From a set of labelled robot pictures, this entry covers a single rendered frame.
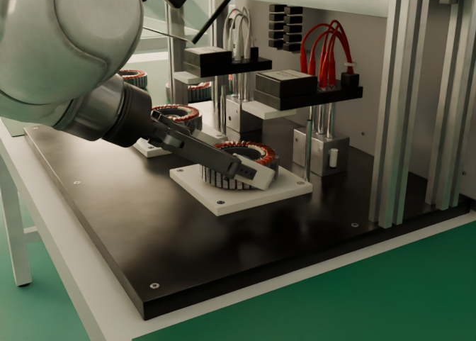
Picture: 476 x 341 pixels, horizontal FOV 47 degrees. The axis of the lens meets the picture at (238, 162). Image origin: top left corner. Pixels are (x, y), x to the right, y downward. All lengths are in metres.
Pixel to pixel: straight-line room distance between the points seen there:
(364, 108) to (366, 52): 0.09
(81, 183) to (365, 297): 0.44
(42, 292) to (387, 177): 1.54
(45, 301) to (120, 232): 1.32
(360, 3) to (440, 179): 0.24
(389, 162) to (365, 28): 0.31
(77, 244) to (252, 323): 0.26
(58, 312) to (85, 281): 1.28
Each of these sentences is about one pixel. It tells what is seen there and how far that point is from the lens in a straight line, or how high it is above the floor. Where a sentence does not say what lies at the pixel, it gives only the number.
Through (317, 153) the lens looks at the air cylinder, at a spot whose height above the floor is 0.80.
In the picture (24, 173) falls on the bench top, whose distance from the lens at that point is 0.94.
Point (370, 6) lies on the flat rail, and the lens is 0.66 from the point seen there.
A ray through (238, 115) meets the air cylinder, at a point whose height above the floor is 0.80.
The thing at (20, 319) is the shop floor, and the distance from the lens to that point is 1.91.
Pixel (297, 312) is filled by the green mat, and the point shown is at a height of 0.75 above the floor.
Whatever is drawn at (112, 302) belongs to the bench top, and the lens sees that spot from 0.58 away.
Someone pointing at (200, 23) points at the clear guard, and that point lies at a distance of 0.49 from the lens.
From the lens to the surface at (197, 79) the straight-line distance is 0.94.
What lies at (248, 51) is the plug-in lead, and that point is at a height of 0.91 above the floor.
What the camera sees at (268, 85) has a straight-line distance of 0.75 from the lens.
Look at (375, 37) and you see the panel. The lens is 0.88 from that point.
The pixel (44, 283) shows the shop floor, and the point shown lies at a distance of 2.06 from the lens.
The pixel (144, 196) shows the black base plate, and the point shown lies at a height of 0.77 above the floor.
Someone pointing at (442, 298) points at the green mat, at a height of 0.75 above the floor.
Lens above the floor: 1.08
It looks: 21 degrees down
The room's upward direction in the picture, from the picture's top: straight up
